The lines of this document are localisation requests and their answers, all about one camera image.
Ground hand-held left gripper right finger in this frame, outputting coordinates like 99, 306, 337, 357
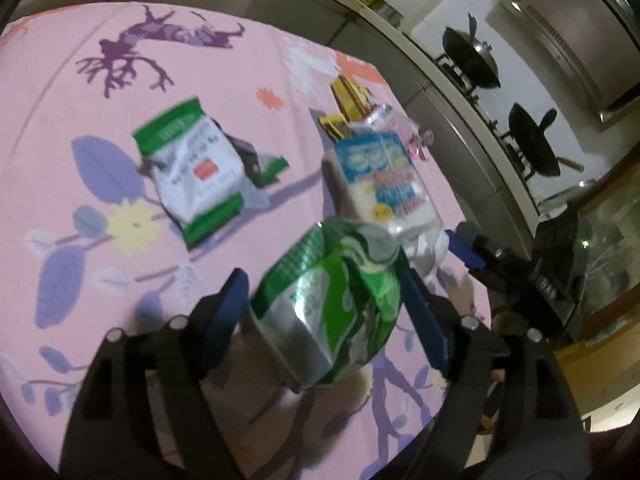
365, 267, 596, 480

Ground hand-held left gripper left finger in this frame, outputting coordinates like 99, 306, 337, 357
60, 267, 251, 480

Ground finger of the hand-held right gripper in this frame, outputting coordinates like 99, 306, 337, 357
444, 221, 507, 275

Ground silver wrapper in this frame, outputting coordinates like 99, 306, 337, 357
402, 232, 451, 281

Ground green snack bag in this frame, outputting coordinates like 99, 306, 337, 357
250, 217, 408, 393

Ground blue white snack packet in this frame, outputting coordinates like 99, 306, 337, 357
320, 130, 446, 241

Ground white green snack packet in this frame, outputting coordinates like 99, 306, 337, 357
131, 97, 291, 251

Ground clear plastic wrapper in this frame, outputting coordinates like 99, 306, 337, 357
350, 102, 436, 161

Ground yellow brown small box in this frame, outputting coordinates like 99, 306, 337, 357
320, 76, 376, 141

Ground glass sliding door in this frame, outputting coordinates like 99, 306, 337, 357
550, 160, 640, 341

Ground black frying pan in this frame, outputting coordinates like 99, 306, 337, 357
507, 102, 586, 178

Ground black gas stove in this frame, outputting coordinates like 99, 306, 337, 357
435, 55, 543, 203

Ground wok with steel lid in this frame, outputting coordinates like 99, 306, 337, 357
440, 12, 502, 90

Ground pink printed tablecloth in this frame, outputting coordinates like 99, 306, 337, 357
0, 2, 493, 480

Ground steel range hood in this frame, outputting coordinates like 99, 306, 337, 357
510, 0, 640, 123

